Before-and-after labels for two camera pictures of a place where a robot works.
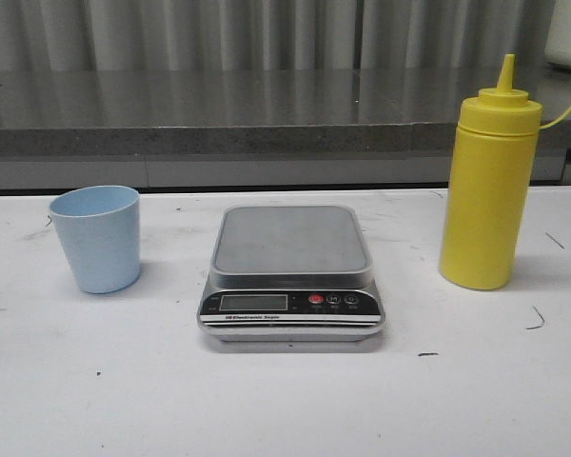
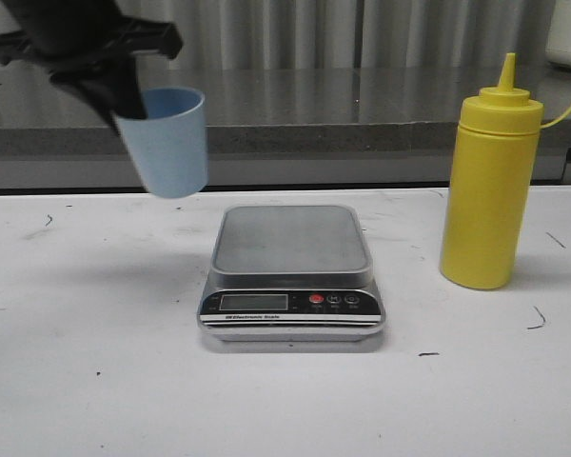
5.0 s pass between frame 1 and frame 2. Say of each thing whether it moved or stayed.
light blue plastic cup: moved
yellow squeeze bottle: stayed
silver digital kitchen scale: stayed
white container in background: stayed
